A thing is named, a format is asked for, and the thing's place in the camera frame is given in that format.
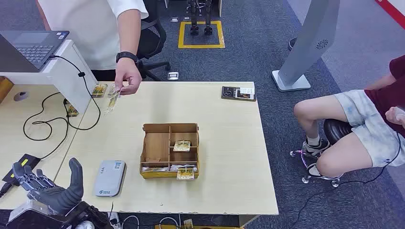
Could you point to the grey round desk grommet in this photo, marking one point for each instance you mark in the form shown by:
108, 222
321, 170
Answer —
21, 96

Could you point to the pale grey card reader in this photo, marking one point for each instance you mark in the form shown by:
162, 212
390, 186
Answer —
109, 178

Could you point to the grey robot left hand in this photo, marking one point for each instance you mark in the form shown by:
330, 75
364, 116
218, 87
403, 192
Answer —
60, 197

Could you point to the black stool chrome base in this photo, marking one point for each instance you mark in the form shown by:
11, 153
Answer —
335, 129

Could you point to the white power strip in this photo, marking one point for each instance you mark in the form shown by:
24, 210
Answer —
114, 218

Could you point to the grey laptop computer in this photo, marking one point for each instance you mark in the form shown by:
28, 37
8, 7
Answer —
31, 47

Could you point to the silver floor socket plate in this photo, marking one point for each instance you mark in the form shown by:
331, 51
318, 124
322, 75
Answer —
173, 75

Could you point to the person's left forearm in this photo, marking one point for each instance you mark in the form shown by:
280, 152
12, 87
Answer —
129, 34

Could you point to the black power adapter yellow label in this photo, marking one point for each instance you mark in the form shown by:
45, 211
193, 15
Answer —
25, 161

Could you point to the seated person's right forearm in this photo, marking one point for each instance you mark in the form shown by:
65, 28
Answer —
381, 82

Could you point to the small white paper card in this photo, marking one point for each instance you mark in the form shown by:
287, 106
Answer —
247, 90

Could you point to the grey leaning kiosk stand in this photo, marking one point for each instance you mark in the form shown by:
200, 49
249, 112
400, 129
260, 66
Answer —
311, 34

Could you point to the person's left hand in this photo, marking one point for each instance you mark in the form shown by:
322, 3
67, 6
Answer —
128, 75

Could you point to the black humanoid robot legs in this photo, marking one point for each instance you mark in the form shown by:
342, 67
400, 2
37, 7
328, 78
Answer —
194, 29

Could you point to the seated person's left hand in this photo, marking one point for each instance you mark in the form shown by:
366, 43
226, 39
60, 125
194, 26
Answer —
397, 116

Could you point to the black smartphone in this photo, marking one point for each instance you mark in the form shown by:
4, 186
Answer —
229, 93

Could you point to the black office chair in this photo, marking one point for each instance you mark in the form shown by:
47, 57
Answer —
153, 38

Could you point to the brown wooden side cabinet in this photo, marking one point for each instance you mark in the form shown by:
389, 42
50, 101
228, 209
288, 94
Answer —
4, 88

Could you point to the black shoe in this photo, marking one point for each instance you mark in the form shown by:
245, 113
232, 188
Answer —
292, 43

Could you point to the seated person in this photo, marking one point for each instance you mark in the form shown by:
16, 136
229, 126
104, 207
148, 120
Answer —
357, 126

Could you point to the wooden compartment organizer box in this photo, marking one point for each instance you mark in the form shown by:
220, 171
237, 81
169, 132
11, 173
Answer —
156, 147

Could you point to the white desk riser shelf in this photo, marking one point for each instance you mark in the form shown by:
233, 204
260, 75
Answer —
72, 82

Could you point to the yellow autumn-tree hotel card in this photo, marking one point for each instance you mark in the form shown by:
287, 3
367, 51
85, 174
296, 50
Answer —
182, 145
99, 90
72, 111
112, 101
185, 173
188, 224

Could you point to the black wrist watch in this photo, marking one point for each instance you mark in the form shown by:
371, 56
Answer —
126, 56

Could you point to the white plastic card sleeve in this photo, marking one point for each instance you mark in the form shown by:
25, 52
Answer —
155, 169
177, 166

